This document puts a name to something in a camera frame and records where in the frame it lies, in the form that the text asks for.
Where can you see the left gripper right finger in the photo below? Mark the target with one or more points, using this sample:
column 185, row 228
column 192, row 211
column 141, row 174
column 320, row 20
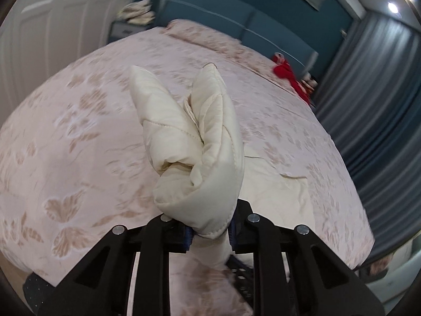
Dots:
column 282, row 271

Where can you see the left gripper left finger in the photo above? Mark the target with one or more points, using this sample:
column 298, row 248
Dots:
column 125, row 273

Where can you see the cream quilted jacket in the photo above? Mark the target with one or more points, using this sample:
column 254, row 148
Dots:
column 203, row 166

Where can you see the pile of cream clothes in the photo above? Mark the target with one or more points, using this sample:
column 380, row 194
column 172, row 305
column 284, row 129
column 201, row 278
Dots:
column 137, row 13

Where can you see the pink floral bedspread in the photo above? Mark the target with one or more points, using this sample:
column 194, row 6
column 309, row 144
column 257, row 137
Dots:
column 73, row 162

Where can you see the small plush dolls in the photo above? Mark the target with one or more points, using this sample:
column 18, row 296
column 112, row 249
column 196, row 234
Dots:
column 309, row 82

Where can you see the grey blue curtain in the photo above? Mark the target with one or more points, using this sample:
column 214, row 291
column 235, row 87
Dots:
column 369, row 103

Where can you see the red garment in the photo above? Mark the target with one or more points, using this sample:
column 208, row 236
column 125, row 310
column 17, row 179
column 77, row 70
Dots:
column 283, row 70

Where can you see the left pink floral pillow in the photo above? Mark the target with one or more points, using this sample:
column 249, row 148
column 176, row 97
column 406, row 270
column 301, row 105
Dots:
column 201, row 35

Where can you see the grey bedside table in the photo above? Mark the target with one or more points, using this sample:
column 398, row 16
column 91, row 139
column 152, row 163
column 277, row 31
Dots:
column 122, row 29

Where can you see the white wardrobe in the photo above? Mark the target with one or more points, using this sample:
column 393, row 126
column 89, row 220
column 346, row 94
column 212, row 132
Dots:
column 41, row 37

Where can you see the teal upholstered headboard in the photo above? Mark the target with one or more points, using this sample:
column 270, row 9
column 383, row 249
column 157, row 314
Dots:
column 245, row 23

